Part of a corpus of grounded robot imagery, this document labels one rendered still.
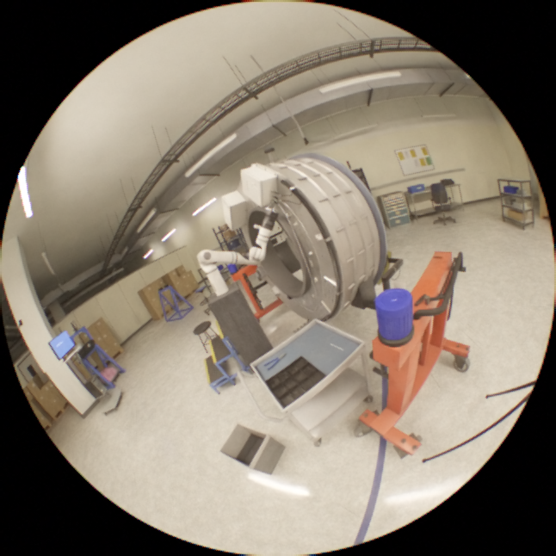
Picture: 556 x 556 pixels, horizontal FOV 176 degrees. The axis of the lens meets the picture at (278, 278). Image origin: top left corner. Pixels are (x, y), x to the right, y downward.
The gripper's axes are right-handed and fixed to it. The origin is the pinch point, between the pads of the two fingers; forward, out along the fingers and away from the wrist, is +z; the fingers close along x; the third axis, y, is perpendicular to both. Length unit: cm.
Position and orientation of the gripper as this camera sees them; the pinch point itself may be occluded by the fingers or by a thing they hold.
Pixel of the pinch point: (274, 200)
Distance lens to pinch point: 115.5
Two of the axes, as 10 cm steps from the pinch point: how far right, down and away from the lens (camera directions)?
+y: 7.0, 4.6, -5.5
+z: 3.6, -8.9, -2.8
